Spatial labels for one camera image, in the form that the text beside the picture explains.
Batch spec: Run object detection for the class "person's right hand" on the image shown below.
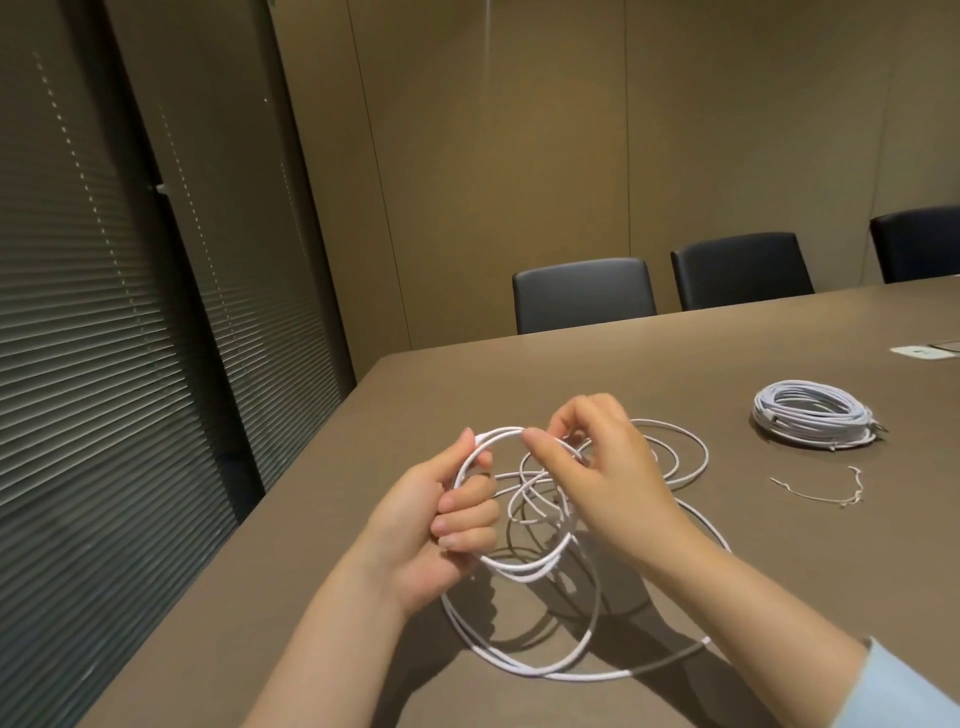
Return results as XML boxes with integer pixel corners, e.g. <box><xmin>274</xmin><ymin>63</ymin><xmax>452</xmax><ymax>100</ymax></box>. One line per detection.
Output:
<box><xmin>521</xmin><ymin>392</ymin><xmax>706</xmax><ymax>583</ymax></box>

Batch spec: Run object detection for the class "person's left hand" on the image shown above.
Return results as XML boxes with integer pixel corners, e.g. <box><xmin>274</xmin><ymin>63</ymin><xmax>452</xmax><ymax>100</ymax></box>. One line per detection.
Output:
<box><xmin>352</xmin><ymin>427</ymin><xmax>502</xmax><ymax>620</ymax></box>

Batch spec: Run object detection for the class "pile of white cables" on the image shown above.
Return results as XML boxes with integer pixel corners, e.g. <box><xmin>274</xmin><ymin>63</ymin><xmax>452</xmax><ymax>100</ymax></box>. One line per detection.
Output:
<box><xmin>438</xmin><ymin>418</ymin><xmax>734</xmax><ymax>682</ymax></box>

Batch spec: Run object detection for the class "white cable bundle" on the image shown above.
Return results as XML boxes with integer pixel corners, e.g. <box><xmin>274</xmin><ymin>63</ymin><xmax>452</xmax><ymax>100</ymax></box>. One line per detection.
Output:
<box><xmin>753</xmin><ymin>378</ymin><xmax>875</xmax><ymax>430</ymax></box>

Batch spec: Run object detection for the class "person's right forearm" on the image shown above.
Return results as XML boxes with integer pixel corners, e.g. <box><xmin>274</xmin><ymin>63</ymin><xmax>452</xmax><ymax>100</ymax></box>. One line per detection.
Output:
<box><xmin>637</xmin><ymin>528</ymin><xmax>960</xmax><ymax>728</ymax></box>

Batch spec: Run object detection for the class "person's left forearm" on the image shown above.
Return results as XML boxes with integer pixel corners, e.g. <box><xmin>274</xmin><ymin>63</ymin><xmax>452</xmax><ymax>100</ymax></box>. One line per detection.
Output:
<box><xmin>243</xmin><ymin>554</ymin><xmax>412</xmax><ymax>728</ymax></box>

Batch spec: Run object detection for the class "dark meeting chair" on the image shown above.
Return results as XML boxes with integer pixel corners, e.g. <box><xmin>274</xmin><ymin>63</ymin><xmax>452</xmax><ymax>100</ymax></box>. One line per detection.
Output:
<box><xmin>869</xmin><ymin>204</ymin><xmax>960</xmax><ymax>285</ymax></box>
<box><xmin>669</xmin><ymin>231</ymin><xmax>817</xmax><ymax>313</ymax></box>
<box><xmin>512</xmin><ymin>257</ymin><xmax>659</xmax><ymax>336</ymax></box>

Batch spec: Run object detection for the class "bunch of white twist ties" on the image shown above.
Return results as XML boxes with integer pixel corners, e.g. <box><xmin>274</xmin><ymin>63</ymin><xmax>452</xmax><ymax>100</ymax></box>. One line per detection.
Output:
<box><xmin>770</xmin><ymin>466</ymin><xmax>865</xmax><ymax>509</ymax></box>

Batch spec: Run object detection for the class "glass partition with grey blinds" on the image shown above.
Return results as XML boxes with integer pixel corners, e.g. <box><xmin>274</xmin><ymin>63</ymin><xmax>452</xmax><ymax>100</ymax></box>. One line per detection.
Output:
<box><xmin>0</xmin><ymin>0</ymin><xmax>358</xmax><ymax>728</ymax></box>

